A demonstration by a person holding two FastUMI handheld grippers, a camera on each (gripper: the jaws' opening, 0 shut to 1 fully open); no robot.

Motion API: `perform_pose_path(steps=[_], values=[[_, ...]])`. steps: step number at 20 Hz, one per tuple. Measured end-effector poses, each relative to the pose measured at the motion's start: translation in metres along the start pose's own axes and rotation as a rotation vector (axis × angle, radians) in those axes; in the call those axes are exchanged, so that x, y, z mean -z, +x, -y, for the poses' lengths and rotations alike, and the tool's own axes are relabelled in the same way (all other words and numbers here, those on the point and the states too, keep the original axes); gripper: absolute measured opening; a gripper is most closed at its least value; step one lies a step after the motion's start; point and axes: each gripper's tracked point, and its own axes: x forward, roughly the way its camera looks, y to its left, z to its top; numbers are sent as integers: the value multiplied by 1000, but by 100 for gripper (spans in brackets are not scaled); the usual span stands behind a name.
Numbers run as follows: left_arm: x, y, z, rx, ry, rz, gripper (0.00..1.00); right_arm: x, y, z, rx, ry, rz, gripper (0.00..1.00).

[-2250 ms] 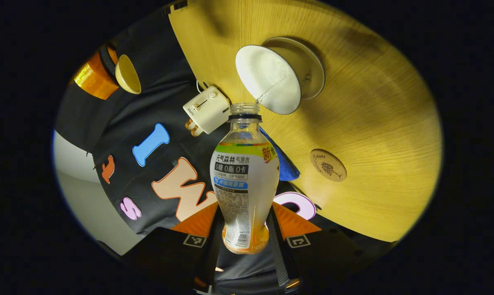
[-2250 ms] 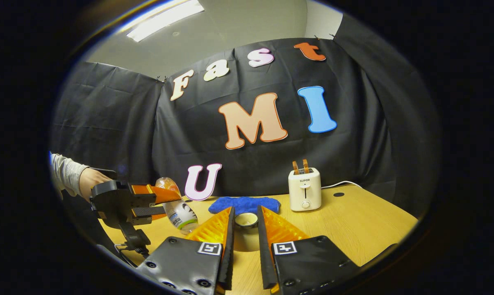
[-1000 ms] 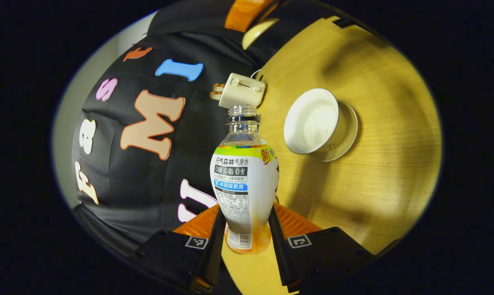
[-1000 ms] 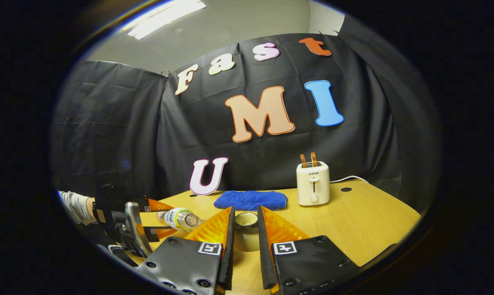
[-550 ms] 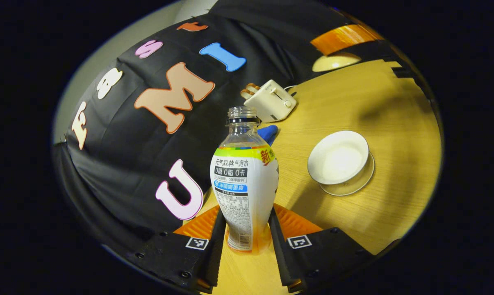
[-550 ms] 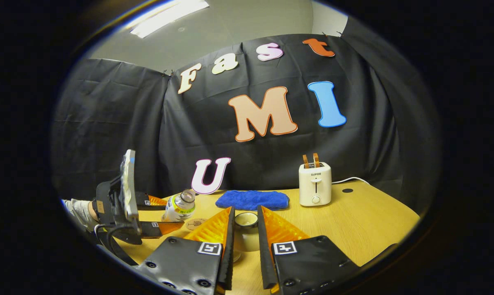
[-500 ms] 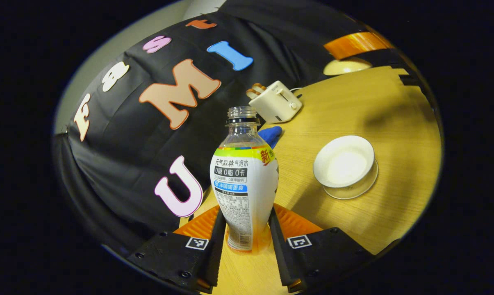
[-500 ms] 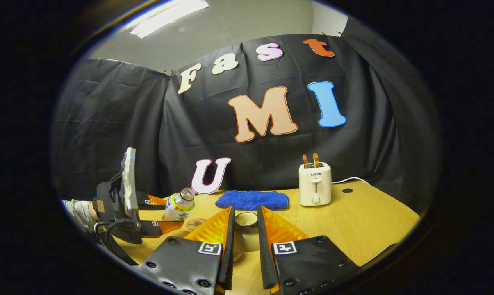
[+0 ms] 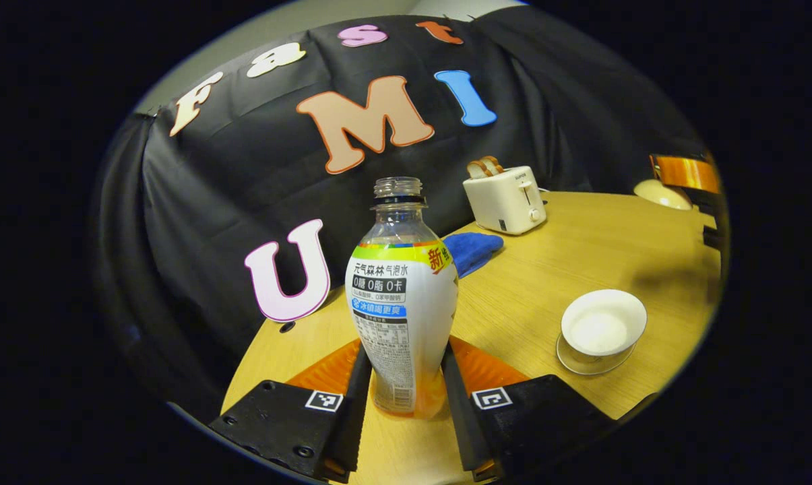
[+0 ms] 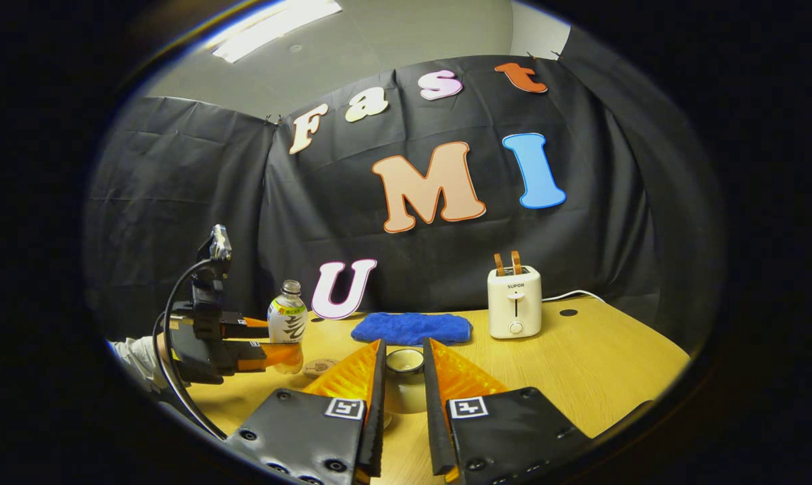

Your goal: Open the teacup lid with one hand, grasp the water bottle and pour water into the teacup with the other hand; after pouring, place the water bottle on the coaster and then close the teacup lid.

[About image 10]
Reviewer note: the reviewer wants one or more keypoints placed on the round cork coaster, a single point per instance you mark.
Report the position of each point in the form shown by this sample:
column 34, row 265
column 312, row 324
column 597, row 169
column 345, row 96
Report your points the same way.
column 321, row 367

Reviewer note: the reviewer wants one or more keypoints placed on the blue towel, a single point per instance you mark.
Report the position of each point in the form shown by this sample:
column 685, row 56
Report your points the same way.
column 411, row 328

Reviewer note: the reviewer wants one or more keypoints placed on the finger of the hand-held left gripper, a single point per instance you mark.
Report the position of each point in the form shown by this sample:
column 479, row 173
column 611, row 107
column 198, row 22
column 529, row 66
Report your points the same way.
column 264, row 356
column 244, row 325

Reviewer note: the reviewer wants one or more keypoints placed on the white teacup lid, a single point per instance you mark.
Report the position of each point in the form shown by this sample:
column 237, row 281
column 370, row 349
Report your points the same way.
column 406, row 394

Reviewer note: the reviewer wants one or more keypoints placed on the clear plastic water bottle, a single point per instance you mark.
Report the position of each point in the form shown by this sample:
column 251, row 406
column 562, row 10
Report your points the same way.
column 288, row 316

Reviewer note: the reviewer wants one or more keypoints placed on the brown toast slice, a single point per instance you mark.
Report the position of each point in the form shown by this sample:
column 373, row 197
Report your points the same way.
column 498, row 265
column 516, row 263

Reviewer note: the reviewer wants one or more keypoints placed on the black backdrop cloth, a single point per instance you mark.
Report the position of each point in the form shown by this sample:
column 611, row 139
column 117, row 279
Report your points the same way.
column 190, row 222

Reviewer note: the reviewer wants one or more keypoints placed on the ceiling light panel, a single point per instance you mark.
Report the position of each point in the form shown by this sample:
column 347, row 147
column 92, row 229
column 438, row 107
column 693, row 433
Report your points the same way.
column 274, row 30

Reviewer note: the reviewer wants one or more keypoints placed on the white toaster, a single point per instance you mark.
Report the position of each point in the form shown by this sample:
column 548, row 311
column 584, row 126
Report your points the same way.
column 515, row 303

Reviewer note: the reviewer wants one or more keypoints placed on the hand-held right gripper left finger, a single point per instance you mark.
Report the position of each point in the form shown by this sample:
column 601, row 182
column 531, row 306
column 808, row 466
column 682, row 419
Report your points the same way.
column 375, row 417

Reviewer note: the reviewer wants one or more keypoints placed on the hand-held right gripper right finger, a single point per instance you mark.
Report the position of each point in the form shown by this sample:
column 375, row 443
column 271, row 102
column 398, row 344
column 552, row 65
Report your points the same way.
column 436, row 417

